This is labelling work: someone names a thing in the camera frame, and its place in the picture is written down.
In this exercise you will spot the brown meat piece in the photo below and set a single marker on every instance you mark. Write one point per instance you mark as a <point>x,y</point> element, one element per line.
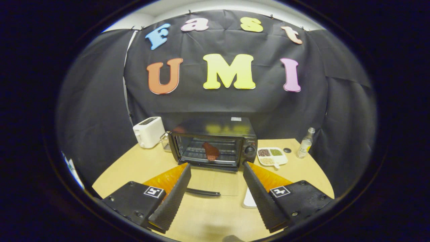
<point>211,152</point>

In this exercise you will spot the white divided dish of beans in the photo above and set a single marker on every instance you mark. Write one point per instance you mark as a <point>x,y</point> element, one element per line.
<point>272,157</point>

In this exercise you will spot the white pop-up toaster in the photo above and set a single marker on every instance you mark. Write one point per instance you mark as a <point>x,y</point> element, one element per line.
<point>147,132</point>

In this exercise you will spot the black toaster oven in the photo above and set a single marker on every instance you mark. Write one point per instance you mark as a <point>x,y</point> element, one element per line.
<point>215,126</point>

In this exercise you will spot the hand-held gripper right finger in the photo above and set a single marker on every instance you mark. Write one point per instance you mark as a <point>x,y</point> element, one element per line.
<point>260,198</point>

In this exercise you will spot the clear glass bottle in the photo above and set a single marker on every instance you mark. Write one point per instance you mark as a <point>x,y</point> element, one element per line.
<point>305,146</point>

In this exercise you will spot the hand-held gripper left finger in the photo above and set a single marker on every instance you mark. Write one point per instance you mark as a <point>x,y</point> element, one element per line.
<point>174,198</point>

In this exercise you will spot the white rectangular tray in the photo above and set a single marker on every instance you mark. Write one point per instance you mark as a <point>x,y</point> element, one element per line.
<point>249,200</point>

